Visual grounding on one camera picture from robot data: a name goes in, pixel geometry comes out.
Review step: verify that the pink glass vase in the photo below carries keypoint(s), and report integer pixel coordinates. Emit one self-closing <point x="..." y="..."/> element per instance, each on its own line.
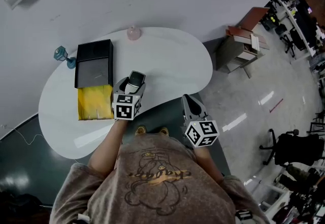
<point x="133" y="33"/>

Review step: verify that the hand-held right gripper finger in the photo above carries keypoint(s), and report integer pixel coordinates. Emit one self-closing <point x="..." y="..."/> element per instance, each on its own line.
<point x="194" y="102"/>
<point x="184" y="108"/>

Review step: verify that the black equipment heap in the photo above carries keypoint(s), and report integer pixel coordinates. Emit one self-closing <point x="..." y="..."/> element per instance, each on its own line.
<point x="304" y="192"/>

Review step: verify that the black office chair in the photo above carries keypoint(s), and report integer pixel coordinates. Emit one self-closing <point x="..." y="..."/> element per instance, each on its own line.
<point x="288" y="40"/>
<point x="294" y="149"/>

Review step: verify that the white kidney-shaped table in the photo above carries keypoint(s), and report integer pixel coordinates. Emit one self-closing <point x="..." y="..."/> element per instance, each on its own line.
<point x="165" y="65"/>

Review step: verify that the person's brown shoe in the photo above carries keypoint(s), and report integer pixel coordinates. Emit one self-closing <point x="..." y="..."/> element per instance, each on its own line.
<point x="164" y="131"/>
<point x="140" y="130"/>

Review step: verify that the person's left brown shoe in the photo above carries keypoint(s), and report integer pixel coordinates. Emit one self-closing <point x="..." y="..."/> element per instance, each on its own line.
<point x="140" y="130"/>

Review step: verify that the white metal rack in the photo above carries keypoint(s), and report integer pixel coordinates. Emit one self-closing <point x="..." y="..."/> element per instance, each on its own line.
<point x="276" y="187"/>

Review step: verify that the teal lantern ornament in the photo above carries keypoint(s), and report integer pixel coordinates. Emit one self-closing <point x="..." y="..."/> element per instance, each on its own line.
<point x="60" y="53"/>

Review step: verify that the long white desk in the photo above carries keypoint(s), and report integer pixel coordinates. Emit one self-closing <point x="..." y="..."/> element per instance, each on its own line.
<point x="292" y="18"/>

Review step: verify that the black box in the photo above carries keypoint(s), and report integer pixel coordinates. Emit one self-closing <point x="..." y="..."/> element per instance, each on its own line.
<point x="92" y="70"/>

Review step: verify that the person's left forearm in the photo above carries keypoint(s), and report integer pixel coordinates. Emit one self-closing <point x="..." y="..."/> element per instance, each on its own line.
<point x="106" y="146"/>

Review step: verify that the person's right forearm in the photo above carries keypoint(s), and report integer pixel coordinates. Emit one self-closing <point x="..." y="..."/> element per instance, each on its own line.
<point x="207" y="162"/>

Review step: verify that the black white striped device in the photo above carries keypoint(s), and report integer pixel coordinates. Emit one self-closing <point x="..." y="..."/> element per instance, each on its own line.
<point x="243" y="215"/>

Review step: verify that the grey cabinet with brown top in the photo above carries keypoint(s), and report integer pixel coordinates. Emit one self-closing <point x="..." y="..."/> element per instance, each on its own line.
<point x="231" y="55"/>

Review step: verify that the small black device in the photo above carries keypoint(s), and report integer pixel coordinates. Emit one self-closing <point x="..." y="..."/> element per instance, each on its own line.
<point x="137" y="78"/>

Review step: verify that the person's brown printed shirt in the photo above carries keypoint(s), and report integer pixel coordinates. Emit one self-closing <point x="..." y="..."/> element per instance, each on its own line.
<point x="152" y="192"/>

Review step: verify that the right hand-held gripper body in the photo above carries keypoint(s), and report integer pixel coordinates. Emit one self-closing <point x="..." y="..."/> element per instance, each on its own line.
<point x="200" y="134"/>

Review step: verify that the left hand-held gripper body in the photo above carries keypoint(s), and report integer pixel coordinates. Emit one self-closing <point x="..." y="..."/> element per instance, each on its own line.
<point x="124" y="108"/>

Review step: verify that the person's right brown shoe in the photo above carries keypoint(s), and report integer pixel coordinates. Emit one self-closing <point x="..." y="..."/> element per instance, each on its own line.
<point x="164" y="131"/>

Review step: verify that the red floor tape strip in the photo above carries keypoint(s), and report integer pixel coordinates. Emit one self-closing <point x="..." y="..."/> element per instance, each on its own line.
<point x="276" y="105"/>

